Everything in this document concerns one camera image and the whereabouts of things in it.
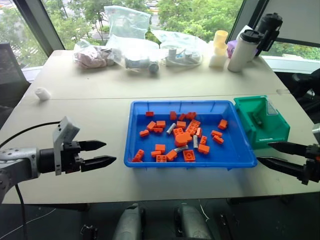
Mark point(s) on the small orange block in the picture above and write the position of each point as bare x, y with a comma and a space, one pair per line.
156, 153
138, 156
203, 140
181, 117
191, 115
189, 156
144, 133
160, 147
160, 123
149, 114
216, 133
171, 155
199, 132
157, 130
218, 139
161, 158
222, 124
203, 149
181, 124
173, 115
178, 131
151, 125

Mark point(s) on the small clear table clip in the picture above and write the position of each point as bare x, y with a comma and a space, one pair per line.
282, 91

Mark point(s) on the blue plastic tray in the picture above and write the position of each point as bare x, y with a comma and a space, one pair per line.
150, 110

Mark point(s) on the plastic bag with white parts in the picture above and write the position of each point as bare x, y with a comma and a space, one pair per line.
180, 53

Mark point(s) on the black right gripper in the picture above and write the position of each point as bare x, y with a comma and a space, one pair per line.
312, 162

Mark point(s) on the green plastic bin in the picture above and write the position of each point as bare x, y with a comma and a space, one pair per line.
272, 130

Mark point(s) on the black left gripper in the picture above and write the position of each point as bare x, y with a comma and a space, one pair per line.
70, 156

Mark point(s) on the small white roll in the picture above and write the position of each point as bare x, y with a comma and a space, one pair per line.
43, 94

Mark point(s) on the white tumbler with black lid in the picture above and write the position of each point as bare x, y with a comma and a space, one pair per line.
240, 55

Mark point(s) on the black bottle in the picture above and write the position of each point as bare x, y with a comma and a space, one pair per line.
268, 30

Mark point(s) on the plastic bag with pink items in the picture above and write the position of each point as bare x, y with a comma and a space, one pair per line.
90, 58

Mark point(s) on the black office chair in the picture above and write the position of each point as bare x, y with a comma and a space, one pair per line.
302, 85

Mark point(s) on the yellow plastic cup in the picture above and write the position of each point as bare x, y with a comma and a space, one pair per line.
221, 40

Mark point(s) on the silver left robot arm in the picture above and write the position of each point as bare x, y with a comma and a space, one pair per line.
17, 160

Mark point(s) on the plastic bag with grey parts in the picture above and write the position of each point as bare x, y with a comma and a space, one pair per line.
140, 61

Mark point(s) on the tall clear plastic bag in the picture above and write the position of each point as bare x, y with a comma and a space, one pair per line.
127, 22

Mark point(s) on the grey rounded robot leg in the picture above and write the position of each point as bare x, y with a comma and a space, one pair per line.
191, 222
128, 223

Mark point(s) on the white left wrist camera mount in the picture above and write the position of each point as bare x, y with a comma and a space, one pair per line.
65, 130

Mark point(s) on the black mesh chair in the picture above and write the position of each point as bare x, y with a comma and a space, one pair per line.
11, 75

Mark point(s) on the white plastic cup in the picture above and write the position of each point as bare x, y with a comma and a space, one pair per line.
217, 61

